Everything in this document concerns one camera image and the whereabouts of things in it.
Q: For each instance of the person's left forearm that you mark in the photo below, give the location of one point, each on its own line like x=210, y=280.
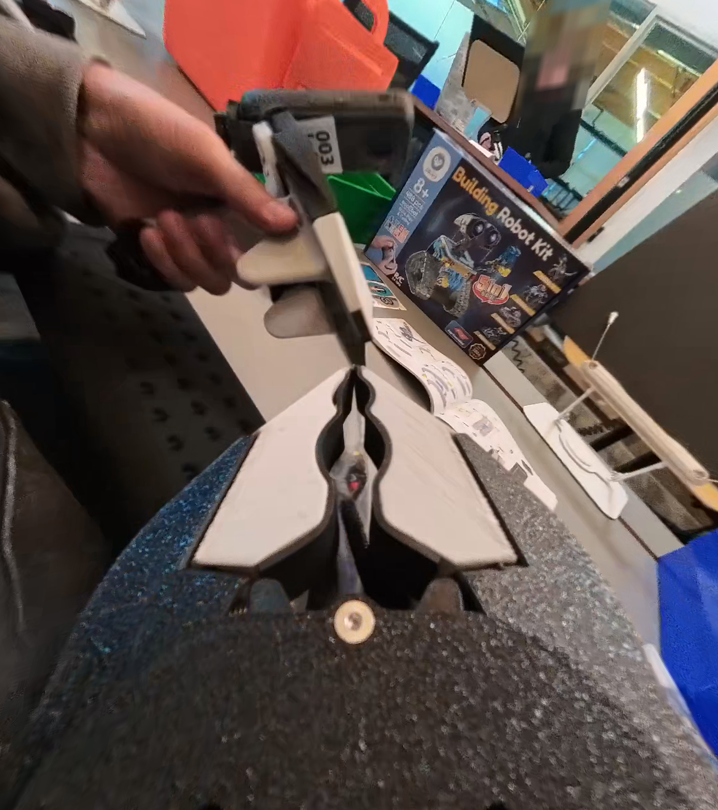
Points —
x=10, y=114

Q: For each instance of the white instruction booklet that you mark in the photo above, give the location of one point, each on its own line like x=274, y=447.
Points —
x=460, y=405

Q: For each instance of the grey desk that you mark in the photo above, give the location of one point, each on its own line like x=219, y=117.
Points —
x=238, y=354

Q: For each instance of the person's left hand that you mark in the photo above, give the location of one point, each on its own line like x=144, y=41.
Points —
x=156, y=164

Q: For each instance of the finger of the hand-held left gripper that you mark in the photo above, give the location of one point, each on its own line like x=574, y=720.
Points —
x=343, y=266

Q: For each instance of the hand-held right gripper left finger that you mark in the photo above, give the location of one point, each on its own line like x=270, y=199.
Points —
x=270, y=500

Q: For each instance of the black perforated chair seat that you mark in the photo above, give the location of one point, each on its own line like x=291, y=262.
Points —
x=143, y=379

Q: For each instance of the dark blue toy box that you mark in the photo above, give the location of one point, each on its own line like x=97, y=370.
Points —
x=479, y=253

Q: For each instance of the orange plastic bin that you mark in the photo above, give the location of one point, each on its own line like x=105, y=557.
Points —
x=257, y=44

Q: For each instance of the black partition panel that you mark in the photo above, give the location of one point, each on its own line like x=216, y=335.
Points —
x=681, y=304

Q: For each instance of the blue sticker sheet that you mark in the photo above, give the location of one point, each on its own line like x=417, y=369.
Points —
x=384, y=291

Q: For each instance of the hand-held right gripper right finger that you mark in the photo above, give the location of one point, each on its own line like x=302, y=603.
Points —
x=441, y=500

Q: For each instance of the blue plastic bin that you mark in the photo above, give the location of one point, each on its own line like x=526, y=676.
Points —
x=707, y=601

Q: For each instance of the green plastic bin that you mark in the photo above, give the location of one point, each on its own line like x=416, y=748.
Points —
x=365, y=202

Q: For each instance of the small clear parts bag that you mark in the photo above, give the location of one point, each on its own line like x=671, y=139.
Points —
x=352, y=468

